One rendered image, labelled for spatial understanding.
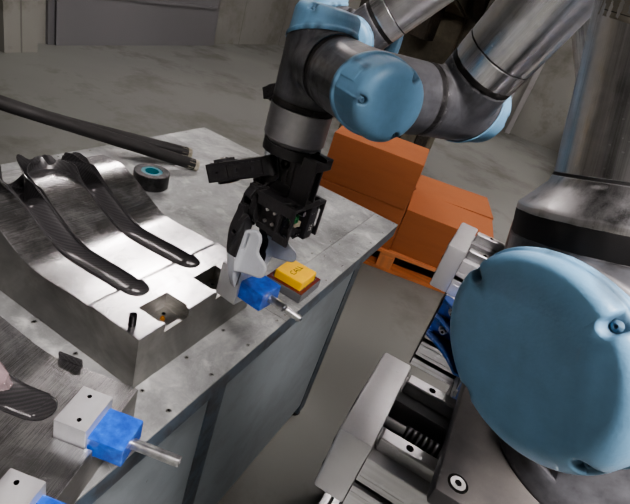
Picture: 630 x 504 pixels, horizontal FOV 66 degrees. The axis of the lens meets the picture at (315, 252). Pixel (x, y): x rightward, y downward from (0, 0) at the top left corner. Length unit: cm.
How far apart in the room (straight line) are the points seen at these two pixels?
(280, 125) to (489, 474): 40
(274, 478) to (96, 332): 104
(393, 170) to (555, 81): 572
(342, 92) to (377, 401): 30
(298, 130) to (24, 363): 41
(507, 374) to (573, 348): 4
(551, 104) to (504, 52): 761
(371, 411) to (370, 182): 216
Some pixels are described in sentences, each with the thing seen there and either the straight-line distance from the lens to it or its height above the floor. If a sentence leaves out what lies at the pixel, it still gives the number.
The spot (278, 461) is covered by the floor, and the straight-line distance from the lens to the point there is 168.
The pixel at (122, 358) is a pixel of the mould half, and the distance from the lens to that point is 70.
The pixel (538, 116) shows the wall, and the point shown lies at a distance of 814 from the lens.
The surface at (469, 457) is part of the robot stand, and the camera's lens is 45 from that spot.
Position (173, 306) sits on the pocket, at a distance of 73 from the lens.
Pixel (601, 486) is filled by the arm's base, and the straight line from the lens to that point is 45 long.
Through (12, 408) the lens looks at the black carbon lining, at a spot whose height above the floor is 85.
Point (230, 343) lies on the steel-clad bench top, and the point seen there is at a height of 80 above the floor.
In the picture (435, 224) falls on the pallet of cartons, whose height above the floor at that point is 36.
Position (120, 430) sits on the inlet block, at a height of 87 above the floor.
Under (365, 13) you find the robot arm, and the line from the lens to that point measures 85.
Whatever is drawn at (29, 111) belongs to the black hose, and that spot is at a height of 91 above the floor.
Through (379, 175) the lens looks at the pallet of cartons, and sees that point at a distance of 258.
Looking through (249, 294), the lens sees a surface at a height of 93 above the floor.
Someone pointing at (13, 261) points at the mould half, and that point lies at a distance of 80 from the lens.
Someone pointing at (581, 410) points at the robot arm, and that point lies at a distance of 26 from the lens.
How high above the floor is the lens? 134
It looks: 30 degrees down
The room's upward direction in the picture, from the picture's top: 19 degrees clockwise
